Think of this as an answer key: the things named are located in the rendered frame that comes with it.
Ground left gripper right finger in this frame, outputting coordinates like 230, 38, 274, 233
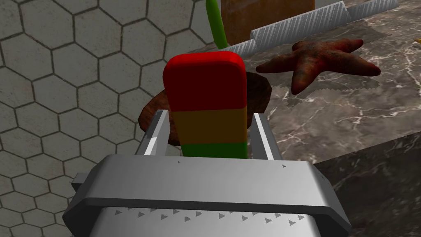
251, 113, 283, 161

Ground red brown starfish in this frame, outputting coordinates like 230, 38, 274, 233
255, 38, 382, 96

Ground orange brown box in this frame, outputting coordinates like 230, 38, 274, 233
220, 0, 316, 46

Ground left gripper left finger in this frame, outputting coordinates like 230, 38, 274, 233
135, 109, 170, 157

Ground green curved stem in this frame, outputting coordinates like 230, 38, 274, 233
205, 0, 229, 50

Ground brown round plate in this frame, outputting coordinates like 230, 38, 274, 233
138, 72, 273, 146

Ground grey ribbed rack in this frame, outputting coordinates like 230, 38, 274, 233
218, 0, 400, 56

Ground red yellow green striped block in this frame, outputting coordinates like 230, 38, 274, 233
162, 51, 248, 159

